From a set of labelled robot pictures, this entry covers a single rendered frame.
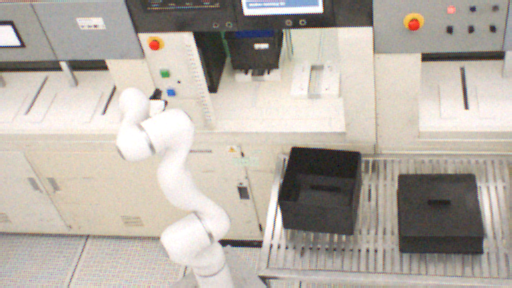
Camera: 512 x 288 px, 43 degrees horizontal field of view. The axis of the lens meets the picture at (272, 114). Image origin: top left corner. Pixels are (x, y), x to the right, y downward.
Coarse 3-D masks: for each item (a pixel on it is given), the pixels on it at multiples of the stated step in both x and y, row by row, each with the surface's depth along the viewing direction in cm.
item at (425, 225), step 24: (408, 192) 242; (432, 192) 240; (456, 192) 239; (408, 216) 234; (432, 216) 233; (456, 216) 231; (480, 216) 230; (408, 240) 230; (432, 240) 229; (456, 240) 227; (480, 240) 226
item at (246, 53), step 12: (228, 36) 285; (276, 36) 279; (228, 48) 286; (240, 48) 285; (252, 48) 284; (264, 48) 283; (276, 48) 284; (240, 60) 290; (252, 60) 289; (264, 60) 288; (276, 60) 287
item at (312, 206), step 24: (288, 168) 252; (312, 168) 263; (336, 168) 260; (360, 168) 252; (288, 192) 255; (312, 192) 260; (336, 192) 258; (360, 192) 257; (288, 216) 244; (312, 216) 240; (336, 216) 237
